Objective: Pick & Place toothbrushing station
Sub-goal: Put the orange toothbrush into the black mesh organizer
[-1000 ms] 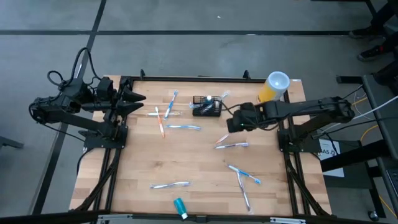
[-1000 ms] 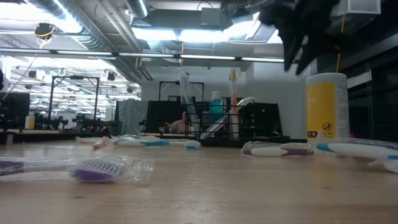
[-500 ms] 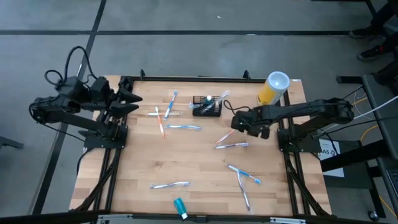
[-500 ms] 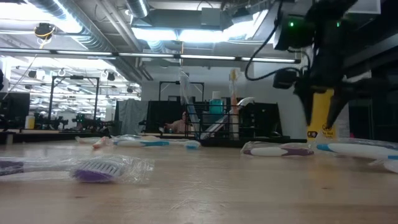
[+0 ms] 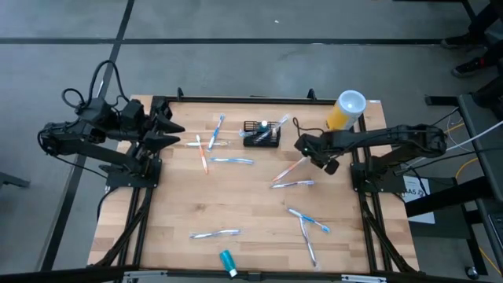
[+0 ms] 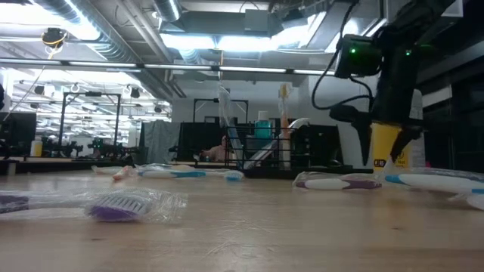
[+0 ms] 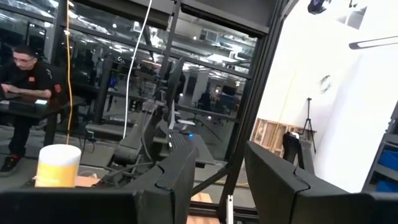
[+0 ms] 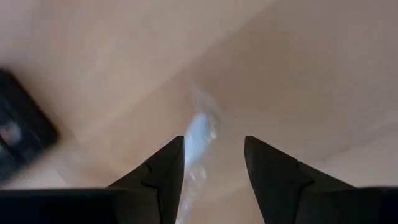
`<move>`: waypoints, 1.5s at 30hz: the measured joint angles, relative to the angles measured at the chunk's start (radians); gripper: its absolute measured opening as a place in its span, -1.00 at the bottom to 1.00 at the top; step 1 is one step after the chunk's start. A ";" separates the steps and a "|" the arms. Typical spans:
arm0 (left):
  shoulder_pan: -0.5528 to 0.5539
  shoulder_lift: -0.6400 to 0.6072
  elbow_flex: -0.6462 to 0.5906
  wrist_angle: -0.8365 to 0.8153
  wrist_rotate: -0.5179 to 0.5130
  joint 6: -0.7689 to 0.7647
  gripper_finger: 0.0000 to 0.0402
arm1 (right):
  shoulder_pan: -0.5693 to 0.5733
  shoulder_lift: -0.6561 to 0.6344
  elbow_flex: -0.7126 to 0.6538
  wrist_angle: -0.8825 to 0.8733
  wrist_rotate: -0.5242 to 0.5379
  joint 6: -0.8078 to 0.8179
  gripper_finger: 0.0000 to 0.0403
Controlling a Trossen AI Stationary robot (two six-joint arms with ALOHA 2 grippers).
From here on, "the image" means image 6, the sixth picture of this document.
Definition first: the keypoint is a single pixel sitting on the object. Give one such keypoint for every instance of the LED light bar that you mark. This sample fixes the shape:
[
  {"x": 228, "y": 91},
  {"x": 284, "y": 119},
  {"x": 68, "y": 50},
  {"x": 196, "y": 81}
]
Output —
[{"x": 177, "y": 67}]

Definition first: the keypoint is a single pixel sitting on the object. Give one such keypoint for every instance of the black screen panel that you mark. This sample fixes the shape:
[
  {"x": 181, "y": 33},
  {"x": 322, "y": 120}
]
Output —
[{"x": 202, "y": 140}]

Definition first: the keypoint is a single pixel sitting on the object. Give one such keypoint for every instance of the silver ceiling duct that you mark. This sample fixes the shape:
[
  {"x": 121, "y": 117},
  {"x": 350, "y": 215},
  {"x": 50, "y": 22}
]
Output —
[
  {"x": 168, "y": 9},
  {"x": 113, "y": 45}
]

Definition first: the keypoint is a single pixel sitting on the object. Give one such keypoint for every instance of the yellow bottle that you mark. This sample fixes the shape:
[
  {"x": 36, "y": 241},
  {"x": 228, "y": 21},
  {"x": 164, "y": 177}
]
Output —
[{"x": 36, "y": 148}]

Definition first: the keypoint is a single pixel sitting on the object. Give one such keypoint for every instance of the black station frame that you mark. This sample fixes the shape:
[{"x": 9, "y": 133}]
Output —
[
  {"x": 62, "y": 121},
  {"x": 221, "y": 100}
]

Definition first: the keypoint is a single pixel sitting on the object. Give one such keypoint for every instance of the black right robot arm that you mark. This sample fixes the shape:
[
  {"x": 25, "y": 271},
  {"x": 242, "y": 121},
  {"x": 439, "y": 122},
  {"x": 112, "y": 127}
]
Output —
[{"x": 412, "y": 22}]

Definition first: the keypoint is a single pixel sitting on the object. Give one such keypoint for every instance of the blue toothbrush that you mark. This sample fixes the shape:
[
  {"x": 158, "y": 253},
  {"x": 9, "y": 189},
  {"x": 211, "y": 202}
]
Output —
[
  {"x": 435, "y": 182},
  {"x": 162, "y": 166},
  {"x": 181, "y": 174}
]

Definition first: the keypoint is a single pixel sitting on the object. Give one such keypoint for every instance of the black computer monitor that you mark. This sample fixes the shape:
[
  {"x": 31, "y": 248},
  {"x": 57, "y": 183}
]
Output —
[{"x": 17, "y": 128}]

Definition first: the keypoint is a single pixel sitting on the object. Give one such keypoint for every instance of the grey fabric cover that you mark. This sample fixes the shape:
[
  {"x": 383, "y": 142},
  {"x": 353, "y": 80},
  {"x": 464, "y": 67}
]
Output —
[{"x": 160, "y": 140}]

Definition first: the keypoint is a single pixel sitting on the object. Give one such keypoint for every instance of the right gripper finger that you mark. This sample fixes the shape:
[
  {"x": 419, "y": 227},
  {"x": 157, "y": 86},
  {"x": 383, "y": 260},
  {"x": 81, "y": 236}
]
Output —
[
  {"x": 406, "y": 136},
  {"x": 365, "y": 128}
]

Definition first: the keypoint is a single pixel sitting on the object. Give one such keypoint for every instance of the orange toothbrush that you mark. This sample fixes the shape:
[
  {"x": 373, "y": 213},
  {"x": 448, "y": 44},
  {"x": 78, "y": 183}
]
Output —
[
  {"x": 123, "y": 173},
  {"x": 284, "y": 124}
]

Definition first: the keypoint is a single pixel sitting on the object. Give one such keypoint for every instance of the yellow wipes canister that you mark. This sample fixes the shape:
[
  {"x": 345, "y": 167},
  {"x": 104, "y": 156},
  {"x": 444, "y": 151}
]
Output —
[{"x": 382, "y": 145}]

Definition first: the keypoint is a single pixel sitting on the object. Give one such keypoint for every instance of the purple toothbrush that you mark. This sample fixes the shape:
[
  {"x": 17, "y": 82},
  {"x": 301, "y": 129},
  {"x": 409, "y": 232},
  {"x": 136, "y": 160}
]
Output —
[
  {"x": 117, "y": 208},
  {"x": 325, "y": 184}
]

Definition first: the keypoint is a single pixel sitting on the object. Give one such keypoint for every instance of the other-station black robot arm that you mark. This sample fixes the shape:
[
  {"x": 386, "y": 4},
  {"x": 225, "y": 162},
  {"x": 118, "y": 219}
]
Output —
[{"x": 106, "y": 148}]

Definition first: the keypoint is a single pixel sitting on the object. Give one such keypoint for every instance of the black aluminium table frame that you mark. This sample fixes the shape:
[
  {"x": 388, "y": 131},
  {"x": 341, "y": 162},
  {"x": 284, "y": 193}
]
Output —
[{"x": 272, "y": 172}]

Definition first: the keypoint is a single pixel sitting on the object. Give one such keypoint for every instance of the person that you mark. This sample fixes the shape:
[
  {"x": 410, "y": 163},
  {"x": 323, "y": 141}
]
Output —
[{"x": 218, "y": 152}]

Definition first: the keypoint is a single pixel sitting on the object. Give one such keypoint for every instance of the hanging black device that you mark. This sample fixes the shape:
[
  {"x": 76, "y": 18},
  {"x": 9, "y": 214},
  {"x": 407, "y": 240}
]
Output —
[{"x": 54, "y": 37}]

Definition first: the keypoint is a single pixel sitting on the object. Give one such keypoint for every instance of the teal mouthwash bottle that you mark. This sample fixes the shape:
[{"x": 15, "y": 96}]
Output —
[{"x": 262, "y": 130}]

